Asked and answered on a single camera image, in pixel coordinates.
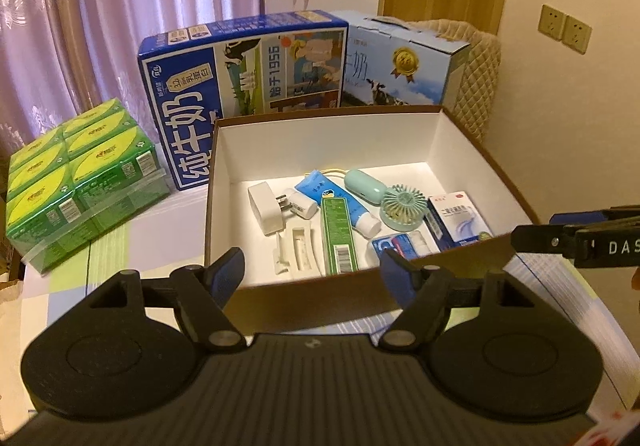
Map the blue gum container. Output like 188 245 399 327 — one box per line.
364 231 432 267

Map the blue white medicine box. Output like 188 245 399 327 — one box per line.
424 192 494 251

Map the mint handheld fan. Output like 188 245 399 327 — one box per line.
322 169 427 233

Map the blue cream tube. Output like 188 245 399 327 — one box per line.
294 170 382 239

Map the green slim box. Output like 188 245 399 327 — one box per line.
320 205 358 276

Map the white plastic hair clip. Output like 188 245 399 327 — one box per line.
273 220 322 281

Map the white wall charger plug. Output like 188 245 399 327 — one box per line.
247 182 291 236

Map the white power adapter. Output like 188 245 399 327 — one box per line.
284 188 319 220

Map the plaid tablecloth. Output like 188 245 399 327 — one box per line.
20 188 639 417

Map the beige quilted chair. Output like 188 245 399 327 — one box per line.
410 18 501 143

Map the green tea carton pack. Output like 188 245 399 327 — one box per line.
6 99 169 273

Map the light blue milk gift box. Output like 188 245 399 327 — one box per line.
334 10 470 106

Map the blue milk carton box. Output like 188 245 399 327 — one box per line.
138 10 348 191

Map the pink curtain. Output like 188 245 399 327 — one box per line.
0 0 266 157

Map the wall power socket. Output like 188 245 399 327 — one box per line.
562 15 592 54
537 4 566 41

